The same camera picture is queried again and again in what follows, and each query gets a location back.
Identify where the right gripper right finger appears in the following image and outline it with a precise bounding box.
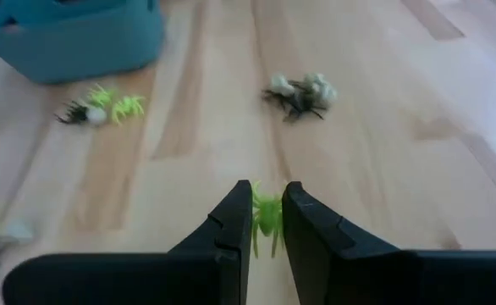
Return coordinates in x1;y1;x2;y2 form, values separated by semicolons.
282;180;496;305

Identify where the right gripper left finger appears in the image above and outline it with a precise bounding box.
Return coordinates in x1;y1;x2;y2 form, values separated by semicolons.
2;180;254;305

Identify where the black plastic spider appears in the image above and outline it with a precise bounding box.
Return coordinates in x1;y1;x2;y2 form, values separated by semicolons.
292;82;329;122
55;99;91;126
262;86;304;124

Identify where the white plastic skull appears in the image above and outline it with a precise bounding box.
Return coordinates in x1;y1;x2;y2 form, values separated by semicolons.
85;106;108;127
268;74;296;97
0;219;36;247
303;72;339;107

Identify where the teal plastic bin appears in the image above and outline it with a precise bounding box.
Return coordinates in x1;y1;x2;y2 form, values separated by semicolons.
0;0;166;85

